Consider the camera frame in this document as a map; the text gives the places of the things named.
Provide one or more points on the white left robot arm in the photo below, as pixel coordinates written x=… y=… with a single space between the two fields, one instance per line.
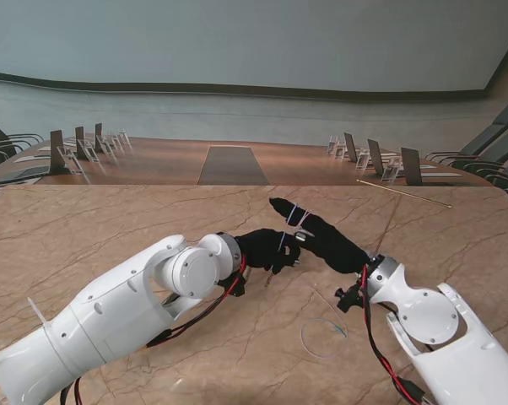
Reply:
x=123 y=304

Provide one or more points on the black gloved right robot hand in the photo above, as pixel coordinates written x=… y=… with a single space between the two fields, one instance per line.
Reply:
x=334 y=249

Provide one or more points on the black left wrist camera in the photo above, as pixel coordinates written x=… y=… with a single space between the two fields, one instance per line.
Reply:
x=236 y=287

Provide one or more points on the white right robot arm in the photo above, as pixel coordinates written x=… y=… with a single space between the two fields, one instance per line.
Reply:
x=439 y=333

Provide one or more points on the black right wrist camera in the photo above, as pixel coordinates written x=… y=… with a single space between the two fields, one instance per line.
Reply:
x=351 y=297

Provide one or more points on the gold rack with marble base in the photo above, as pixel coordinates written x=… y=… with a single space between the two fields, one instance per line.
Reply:
x=406 y=194

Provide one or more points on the dark upright desk panel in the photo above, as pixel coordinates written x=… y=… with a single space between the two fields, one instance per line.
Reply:
x=350 y=147
x=80 y=141
x=57 y=152
x=375 y=157
x=411 y=165
x=98 y=135

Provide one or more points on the clear acrylic name plate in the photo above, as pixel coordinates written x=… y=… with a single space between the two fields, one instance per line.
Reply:
x=88 y=152
x=72 y=162
x=362 y=161
x=333 y=145
x=390 y=172

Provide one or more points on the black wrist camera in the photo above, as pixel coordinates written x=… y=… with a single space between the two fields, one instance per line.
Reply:
x=351 y=297
x=236 y=287

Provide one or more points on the brown conference table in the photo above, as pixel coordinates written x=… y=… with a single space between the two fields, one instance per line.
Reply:
x=161 y=164

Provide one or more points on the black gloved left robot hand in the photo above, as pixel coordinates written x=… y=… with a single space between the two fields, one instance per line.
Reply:
x=264 y=251

